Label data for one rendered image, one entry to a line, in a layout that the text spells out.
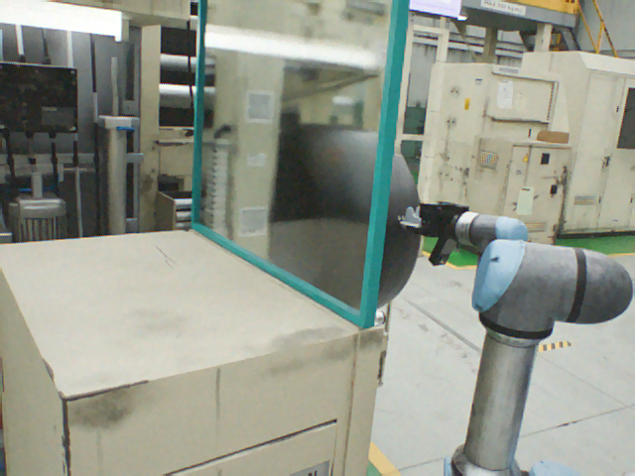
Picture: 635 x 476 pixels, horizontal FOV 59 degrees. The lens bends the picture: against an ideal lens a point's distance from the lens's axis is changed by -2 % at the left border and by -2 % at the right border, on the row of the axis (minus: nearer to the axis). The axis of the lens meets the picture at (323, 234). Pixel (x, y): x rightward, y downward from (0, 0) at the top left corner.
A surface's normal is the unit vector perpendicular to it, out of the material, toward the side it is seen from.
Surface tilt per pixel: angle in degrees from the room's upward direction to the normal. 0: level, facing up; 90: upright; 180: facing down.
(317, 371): 90
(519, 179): 90
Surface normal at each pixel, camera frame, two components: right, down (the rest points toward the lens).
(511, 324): -0.46, 0.25
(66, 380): 0.08, -0.97
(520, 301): -0.25, 0.32
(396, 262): 0.56, 0.40
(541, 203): 0.44, 0.26
